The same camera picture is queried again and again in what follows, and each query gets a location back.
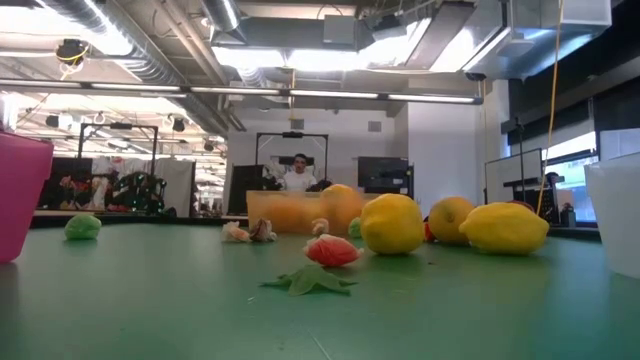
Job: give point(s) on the small pink-capped toy mushroom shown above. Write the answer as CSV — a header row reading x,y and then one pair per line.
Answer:
x,y
320,226

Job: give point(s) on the yellow toy lemon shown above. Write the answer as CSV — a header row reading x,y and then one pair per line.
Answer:
x,y
392,225
504,228

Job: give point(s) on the pink-white toy mushroom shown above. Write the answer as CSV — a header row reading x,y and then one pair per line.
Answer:
x,y
235,232

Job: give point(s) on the person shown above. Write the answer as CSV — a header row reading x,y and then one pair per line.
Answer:
x,y
299,180

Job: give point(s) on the black equipment cabinet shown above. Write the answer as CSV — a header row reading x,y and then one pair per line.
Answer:
x,y
382,172

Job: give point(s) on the orange plastic basket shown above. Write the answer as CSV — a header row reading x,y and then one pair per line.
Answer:
x,y
260,210

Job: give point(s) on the large red-capped toy mushroom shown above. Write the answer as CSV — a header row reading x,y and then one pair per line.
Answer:
x,y
331,250

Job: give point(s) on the black monitor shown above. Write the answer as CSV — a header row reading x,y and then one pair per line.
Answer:
x,y
247,185

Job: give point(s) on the long ceiling light bar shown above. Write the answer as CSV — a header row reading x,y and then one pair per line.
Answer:
x,y
235,91

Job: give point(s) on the white partition panel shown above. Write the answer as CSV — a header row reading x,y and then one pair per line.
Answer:
x,y
180,185

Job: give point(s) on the black background machine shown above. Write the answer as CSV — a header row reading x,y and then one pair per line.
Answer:
x,y
140,192

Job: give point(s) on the green table mat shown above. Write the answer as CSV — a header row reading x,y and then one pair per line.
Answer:
x,y
150,310

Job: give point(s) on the bright window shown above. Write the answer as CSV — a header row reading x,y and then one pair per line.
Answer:
x,y
575,175

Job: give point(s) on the black ceiling-mounted device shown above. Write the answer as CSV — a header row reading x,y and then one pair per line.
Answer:
x,y
71,50

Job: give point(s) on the clear plastic basket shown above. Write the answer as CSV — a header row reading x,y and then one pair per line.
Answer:
x,y
617,215

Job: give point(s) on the pink-red plastic basket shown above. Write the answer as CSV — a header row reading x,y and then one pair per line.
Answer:
x,y
20,200

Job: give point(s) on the spiral silver ventilation duct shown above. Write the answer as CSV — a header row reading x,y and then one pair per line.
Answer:
x,y
170,62

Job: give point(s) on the round silver ventilation duct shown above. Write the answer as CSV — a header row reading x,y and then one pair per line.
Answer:
x,y
222,12

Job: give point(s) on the rectangular silver ventilation duct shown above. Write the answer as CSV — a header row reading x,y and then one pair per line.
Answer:
x,y
490,40

